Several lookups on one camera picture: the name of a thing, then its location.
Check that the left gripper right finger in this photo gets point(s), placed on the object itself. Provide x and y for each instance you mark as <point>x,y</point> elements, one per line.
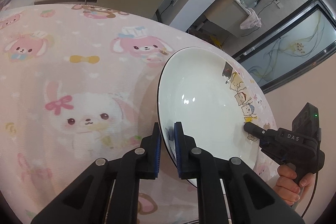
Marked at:
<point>228,190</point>

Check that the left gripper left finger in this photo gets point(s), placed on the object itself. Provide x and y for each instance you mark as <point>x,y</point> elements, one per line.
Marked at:
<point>107,191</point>

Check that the white cartoon plate back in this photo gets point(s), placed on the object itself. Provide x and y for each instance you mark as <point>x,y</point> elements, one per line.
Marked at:
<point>210,98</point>

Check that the person's right hand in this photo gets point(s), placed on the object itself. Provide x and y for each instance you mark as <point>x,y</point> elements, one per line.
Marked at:
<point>287,189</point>

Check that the pink cartoon tablecloth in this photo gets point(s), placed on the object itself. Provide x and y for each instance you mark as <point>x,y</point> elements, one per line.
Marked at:
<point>77,83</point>

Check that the pink white towel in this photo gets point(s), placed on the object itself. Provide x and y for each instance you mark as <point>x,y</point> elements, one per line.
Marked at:
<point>253,20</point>

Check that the bathroom vanity cabinet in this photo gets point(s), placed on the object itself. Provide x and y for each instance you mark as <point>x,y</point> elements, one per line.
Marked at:
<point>228,14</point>

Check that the black sliding door frame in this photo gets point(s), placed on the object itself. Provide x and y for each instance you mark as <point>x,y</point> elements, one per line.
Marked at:
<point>295,45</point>

